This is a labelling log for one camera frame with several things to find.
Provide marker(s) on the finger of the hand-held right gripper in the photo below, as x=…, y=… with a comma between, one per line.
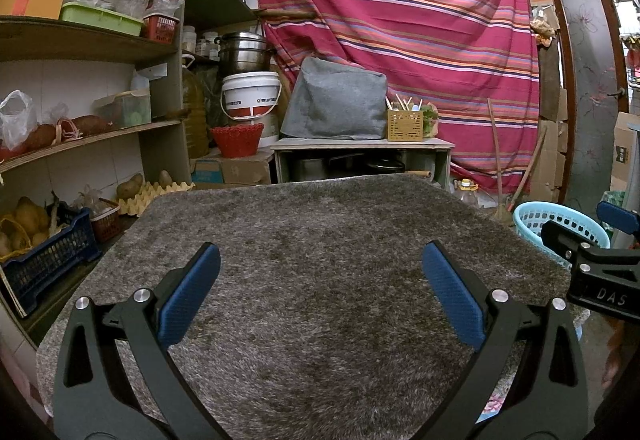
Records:
x=562, y=240
x=620, y=217

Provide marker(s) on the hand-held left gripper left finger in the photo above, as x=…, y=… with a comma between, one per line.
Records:
x=192, y=287

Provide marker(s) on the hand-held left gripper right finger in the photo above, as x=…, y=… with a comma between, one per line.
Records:
x=452, y=290

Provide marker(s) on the light blue plastic basket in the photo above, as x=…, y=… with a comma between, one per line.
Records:
x=550, y=220

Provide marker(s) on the person's right forearm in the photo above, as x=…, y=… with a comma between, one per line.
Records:
x=617, y=345

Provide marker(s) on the yellow capped oil bottle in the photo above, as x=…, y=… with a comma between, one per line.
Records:
x=467, y=195

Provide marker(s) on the cardboard egg tray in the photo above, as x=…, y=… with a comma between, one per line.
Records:
x=160, y=195

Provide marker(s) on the small red mesh basket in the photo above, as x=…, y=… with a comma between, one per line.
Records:
x=106, y=222

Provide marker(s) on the small potato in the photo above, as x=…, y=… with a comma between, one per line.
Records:
x=166, y=177

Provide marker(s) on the large potato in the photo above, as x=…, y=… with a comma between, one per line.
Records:
x=130, y=186

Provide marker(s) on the wooden rolling pin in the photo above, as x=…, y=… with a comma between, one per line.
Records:
x=417, y=173

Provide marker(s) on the brown cardboard box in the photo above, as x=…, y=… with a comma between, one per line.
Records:
x=240, y=170

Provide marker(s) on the grey shaggy table rug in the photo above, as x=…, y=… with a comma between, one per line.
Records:
x=320, y=270

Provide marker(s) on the dark blue plastic crate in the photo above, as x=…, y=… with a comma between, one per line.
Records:
x=55, y=255

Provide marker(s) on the wooden framed door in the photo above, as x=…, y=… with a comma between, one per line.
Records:
x=590, y=70

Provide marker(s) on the red woven basket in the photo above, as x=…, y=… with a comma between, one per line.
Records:
x=237, y=140

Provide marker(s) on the bag of green vegetables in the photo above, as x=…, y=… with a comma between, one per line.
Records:
x=431, y=123

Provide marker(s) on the wooden utensil holder box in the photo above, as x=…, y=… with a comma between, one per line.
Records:
x=405, y=126

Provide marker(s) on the large yellow oil bottle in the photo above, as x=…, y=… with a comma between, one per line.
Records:
x=195, y=115

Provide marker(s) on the low grey cabinet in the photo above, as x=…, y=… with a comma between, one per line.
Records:
x=360, y=144

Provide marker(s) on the pile of potatoes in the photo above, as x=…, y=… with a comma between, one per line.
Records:
x=27, y=220

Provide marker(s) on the sweet potato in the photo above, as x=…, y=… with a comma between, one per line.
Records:
x=42, y=138
x=92, y=125

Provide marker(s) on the clear plastic container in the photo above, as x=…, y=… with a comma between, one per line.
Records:
x=122, y=109

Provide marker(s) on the bundle of chopsticks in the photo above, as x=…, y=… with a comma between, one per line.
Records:
x=405, y=103

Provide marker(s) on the white plastic bucket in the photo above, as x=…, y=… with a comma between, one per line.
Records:
x=250, y=93

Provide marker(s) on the grey cushion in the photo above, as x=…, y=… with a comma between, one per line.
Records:
x=335, y=100

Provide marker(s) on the steel pot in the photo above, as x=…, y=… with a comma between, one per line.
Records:
x=245, y=53

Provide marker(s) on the white plastic bag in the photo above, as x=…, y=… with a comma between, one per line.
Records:
x=17, y=118

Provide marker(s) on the row of white jars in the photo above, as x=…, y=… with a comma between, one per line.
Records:
x=200, y=43

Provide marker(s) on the small red plastic basket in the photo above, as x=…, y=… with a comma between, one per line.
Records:
x=160, y=28

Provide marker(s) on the wooden shelf unit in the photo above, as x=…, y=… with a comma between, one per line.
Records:
x=75, y=43

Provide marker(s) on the red striped curtain cloth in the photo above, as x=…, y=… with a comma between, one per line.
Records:
x=400, y=10

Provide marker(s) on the green plastic tray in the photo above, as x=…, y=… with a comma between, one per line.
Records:
x=100, y=20

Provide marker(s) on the orange cardboard box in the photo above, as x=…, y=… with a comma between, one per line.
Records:
x=30, y=3

